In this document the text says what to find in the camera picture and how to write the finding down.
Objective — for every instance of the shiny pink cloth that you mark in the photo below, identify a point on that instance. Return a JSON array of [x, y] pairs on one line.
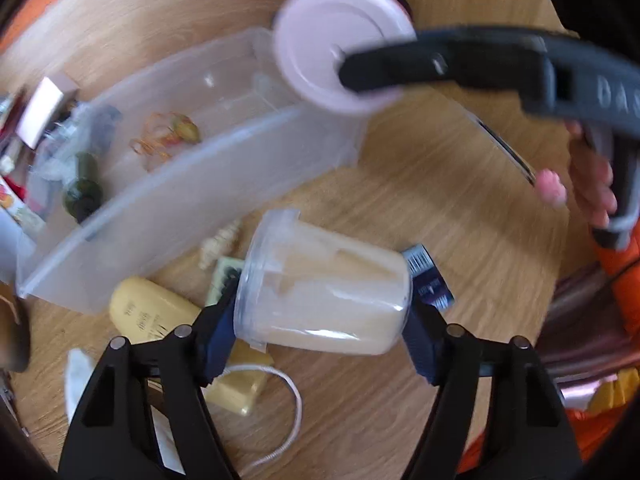
[[585, 320]]

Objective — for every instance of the clear plastic bag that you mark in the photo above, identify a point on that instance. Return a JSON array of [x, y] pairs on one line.
[[95, 125]]

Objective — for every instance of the dark green bottle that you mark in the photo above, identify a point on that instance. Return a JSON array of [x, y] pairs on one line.
[[82, 185]]

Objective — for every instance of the yellow rectangular box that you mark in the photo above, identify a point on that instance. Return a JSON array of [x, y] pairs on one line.
[[240, 390]]

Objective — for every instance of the beige shell trinket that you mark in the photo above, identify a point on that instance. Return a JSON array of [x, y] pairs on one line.
[[220, 245]]

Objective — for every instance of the green card packet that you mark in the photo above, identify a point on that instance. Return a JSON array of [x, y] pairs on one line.
[[222, 275]]

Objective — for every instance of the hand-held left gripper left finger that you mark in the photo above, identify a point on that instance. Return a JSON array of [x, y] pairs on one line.
[[220, 340]]

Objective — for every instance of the pale yellow bottle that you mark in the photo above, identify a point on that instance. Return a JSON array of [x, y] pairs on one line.
[[145, 310]]

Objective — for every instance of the bundle of rubber bands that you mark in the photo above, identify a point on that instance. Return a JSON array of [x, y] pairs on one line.
[[165, 135]]

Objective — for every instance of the person's right hand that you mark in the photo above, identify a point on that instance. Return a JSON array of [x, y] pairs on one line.
[[590, 180]]

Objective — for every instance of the wooden desktop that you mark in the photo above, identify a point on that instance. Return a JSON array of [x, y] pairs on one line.
[[450, 185]]

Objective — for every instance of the clear plastic storage box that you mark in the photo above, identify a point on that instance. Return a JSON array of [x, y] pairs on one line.
[[165, 225]]

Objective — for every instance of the clear plastic jar beige contents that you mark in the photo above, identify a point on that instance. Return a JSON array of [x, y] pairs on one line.
[[325, 290]]

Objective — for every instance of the small white box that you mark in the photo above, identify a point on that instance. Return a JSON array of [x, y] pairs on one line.
[[45, 110]]

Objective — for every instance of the fruit print notebook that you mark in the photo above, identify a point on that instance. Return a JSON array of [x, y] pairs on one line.
[[15, 205]]

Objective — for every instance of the pink fluffy charm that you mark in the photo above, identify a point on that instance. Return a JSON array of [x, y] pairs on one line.
[[550, 190]]

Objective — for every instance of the dark blue packet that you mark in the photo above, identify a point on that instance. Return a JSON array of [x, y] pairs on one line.
[[435, 290]]

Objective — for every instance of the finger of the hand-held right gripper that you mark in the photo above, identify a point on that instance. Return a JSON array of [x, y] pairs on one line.
[[400, 67]]

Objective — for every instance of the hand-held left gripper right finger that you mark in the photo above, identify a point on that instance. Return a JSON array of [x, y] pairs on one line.
[[420, 350]]

